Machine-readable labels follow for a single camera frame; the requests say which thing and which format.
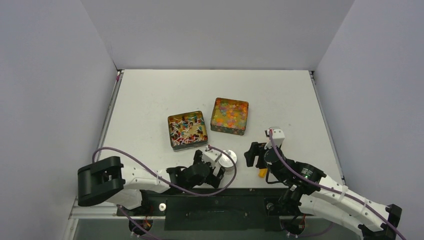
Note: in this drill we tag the orange plastic scoop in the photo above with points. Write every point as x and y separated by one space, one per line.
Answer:
262 173

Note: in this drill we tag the tin box of lollipops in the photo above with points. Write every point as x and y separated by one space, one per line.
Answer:
187 130

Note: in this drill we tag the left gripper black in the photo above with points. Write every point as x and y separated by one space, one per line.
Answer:
211 179

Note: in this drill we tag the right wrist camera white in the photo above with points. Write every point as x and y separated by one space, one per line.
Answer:
275 137

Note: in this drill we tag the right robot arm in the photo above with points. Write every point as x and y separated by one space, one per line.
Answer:
310 191

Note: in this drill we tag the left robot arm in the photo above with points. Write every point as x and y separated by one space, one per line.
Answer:
110 180

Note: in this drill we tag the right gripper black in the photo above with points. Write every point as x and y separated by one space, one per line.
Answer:
259 155

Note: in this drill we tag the clear round lid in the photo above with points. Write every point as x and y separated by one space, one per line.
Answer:
228 159

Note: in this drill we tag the tin box of gummy candies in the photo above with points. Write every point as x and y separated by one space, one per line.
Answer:
229 116

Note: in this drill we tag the clear plastic round container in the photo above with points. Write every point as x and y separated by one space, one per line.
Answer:
229 170

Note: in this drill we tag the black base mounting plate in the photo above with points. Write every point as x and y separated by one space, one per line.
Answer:
234 209

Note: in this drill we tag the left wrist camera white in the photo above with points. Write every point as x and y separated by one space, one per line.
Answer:
212 157

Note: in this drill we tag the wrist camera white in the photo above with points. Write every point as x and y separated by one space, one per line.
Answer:
275 137
212 157

